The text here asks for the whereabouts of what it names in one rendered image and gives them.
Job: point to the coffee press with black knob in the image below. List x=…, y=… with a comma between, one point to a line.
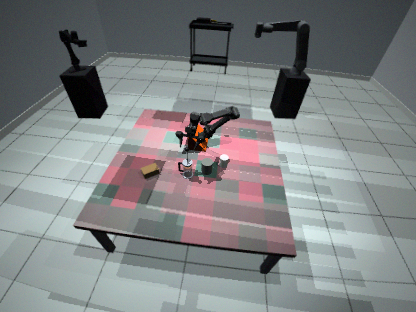
x=187, y=167

